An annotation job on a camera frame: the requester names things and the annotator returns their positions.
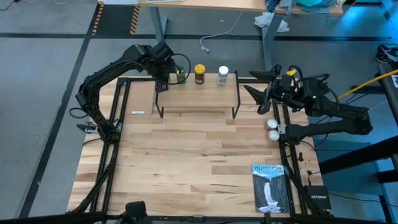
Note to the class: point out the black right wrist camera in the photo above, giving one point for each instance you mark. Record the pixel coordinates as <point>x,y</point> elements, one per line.
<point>286,81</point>

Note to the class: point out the black aluminium table frame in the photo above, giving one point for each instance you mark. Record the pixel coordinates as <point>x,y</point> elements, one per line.
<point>121,81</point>

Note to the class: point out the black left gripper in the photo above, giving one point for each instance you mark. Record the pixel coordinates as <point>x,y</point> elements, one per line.
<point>163,62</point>

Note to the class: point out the white crumpled cloth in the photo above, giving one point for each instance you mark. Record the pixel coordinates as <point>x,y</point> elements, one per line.
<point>264,20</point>

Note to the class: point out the black table-level camera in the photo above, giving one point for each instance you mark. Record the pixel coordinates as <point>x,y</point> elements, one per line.
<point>135,209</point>

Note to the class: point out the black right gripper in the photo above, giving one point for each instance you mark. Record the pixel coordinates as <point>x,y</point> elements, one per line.
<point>286,98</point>

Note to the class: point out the white-lid bagel seasoning jar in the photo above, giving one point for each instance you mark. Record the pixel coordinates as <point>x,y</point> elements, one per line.
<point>222,77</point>

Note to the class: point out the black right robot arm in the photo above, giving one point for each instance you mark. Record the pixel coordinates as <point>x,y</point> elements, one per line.
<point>342,110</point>

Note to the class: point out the small white label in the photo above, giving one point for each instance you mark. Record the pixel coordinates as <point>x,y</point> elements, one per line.
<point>137,112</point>

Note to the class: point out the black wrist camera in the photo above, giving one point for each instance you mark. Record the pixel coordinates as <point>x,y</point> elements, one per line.
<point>162,86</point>
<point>286,81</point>

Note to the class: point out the black Netgear network switch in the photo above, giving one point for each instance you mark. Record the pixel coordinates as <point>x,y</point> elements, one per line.
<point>318,197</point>

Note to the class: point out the small black clamp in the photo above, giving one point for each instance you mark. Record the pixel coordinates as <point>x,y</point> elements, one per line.
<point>300,156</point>

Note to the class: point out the yellow-lid brown spice jar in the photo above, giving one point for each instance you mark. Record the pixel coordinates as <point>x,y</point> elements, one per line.
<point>199,76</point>

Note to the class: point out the pile of mixed clothes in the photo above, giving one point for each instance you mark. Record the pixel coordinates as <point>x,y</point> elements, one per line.
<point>286,4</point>

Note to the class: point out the wooden desk with grey legs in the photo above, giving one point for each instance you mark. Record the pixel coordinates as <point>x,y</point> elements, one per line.
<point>217,4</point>

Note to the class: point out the white flat box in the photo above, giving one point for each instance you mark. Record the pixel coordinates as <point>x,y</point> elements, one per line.
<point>121,1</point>

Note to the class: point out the Yellowstone waterfall postcard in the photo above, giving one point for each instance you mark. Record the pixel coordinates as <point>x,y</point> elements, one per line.
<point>270,189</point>

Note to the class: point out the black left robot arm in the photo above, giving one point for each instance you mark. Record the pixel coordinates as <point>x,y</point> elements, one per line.
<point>102,73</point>

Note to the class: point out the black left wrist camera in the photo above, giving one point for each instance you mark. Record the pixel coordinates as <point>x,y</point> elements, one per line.
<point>162,86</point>

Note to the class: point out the black metal side stand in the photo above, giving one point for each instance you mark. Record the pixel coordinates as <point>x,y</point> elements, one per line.
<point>357,158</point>

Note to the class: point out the teal cloth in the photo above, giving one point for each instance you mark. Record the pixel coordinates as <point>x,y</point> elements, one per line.
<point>314,2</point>

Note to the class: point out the person's dark sneaker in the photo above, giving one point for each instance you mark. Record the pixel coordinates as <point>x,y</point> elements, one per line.
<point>384,53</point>

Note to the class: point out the green-lid spice jar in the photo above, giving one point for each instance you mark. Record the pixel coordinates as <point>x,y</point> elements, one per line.
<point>182,78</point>

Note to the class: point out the wooden shelf with black legs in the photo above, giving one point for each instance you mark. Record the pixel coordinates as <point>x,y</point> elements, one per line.
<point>199,96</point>

